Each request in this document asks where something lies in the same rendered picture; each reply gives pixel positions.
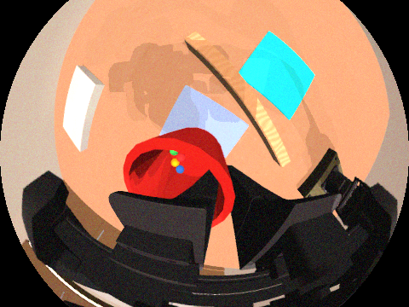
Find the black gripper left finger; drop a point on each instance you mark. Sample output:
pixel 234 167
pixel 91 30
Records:
pixel 187 216

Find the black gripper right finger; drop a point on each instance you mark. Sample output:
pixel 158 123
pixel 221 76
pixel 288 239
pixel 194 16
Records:
pixel 260 217

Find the red cup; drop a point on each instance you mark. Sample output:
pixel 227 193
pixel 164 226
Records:
pixel 148 170

